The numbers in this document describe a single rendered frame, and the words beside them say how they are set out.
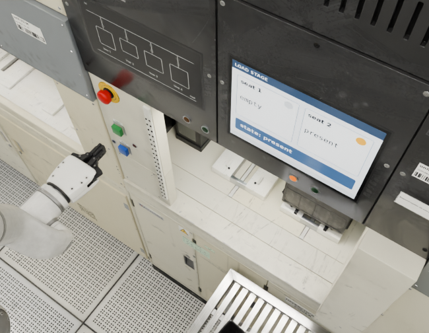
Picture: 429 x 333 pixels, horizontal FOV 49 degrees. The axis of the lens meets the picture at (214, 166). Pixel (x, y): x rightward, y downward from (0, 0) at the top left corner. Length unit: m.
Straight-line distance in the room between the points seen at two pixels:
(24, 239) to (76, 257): 1.43
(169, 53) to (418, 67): 0.47
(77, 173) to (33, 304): 1.33
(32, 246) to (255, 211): 0.74
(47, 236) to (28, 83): 1.03
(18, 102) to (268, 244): 1.10
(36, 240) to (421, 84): 0.84
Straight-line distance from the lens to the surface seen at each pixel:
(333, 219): 1.45
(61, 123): 1.88
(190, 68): 0.92
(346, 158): 0.85
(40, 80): 2.05
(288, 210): 1.55
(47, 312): 2.49
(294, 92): 0.80
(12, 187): 2.84
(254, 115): 0.90
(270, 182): 1.59
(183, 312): 2.35
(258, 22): 0.74
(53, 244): 1.16
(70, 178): 1.27
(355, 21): 0.66
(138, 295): 2.40
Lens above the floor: 2.27
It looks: 58 degrees down
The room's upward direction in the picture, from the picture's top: 1 degrees counter-clockwise
